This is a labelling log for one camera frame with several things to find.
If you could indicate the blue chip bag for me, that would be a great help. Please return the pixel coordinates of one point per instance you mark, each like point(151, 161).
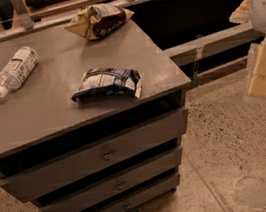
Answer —
point(109, 81)

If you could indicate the brown chip bag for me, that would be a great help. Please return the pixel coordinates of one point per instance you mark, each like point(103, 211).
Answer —
point(96, 21)

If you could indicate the grey drawer cabinet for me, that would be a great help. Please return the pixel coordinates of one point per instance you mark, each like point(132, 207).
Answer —
point(39, 123)

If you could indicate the clear plastic water bottle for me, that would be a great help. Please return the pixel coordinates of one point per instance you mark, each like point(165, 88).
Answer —
point(17, 70)

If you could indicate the top grey drawer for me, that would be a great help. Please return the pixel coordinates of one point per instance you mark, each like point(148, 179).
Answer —
point(43, 179)

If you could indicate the grey drawer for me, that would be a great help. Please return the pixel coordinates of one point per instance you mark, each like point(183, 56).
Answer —
point(43, 179)
point(125, 180)
point(147, 193)

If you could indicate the bottom grey drawer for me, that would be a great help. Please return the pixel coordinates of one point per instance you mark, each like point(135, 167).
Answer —
point(147, 193)

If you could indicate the middle grey drawer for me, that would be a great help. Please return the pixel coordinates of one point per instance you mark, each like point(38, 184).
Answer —
point(125, 180)

